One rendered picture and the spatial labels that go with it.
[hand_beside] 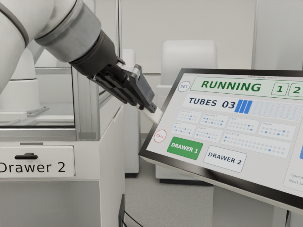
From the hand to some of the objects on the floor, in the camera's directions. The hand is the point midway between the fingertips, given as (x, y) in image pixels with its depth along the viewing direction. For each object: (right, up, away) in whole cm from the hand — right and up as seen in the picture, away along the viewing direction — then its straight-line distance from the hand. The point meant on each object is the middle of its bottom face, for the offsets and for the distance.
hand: (149, 110), depth 55 cm
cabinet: (-69, -94, +100) cm, 154 cm away
